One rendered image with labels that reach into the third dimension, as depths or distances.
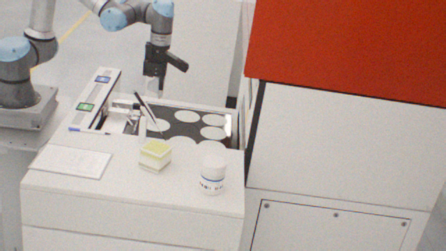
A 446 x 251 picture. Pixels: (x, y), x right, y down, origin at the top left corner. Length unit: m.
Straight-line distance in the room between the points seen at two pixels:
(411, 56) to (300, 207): 0.64
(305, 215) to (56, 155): 0.88
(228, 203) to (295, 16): 0.58
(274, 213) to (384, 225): 0.40
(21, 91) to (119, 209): 0.76
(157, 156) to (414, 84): 0.82
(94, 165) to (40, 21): 0.71
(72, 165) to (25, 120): 0.52
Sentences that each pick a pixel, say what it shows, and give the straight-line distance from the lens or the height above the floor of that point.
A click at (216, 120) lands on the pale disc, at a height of 0.90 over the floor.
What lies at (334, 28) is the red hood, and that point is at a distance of 1.56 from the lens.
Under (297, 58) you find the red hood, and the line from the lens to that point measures 1.57.
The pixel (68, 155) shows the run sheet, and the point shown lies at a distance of 1.58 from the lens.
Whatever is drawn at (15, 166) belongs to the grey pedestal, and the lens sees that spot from 2.16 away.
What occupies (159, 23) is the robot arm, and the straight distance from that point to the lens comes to 1.75.
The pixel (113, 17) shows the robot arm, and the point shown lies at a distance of 1.66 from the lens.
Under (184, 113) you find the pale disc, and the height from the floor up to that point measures 0.90.
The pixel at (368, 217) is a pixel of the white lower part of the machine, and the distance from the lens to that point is 1.91.
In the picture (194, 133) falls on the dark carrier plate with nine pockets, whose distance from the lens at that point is 1.89.
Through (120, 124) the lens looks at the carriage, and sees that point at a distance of 1.94.
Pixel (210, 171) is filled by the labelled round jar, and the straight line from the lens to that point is 1.41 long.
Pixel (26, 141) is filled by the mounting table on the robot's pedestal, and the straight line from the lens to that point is 1.95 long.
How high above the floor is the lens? 1.81
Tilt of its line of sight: 28 degrees down
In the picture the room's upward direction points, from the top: 9 degrees clockwise
